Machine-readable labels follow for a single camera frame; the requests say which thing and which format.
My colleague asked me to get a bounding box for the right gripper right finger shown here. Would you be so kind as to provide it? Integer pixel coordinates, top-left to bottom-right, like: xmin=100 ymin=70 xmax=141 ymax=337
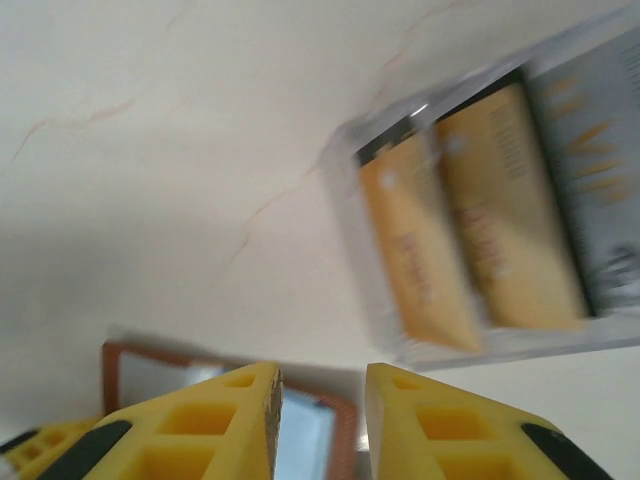
xmin=364 ymin=362 xmax=614 ymax=480

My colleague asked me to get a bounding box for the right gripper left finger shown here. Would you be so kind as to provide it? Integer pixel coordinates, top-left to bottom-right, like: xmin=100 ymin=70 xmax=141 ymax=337
xmin=47 ymin=362 xmax=284 ymax=480

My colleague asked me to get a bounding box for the brown leather card holder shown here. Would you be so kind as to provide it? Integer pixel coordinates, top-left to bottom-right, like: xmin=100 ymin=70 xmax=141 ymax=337
xmin=101 ymin=339 xmax=360 ymax=480

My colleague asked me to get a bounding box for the clear plastic card box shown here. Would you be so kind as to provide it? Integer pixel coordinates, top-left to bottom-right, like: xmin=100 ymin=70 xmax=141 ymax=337
xmin=319 ymin=2 xmax=640 ymax=374

